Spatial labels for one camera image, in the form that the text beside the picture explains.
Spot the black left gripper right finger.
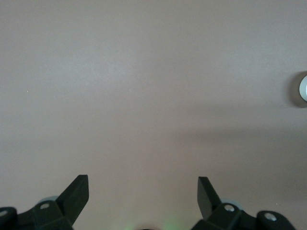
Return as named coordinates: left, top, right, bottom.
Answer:
left=191, top=176, right=295, bottom=230

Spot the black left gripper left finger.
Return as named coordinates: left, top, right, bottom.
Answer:
left=0, top=174, right=90, bottom=230

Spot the blue bowl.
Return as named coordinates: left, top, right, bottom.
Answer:
left=299, top=75, right=307, bottom=102

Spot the brown table cover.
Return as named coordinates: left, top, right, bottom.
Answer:
left=0, top=0, right=307, bottom=230

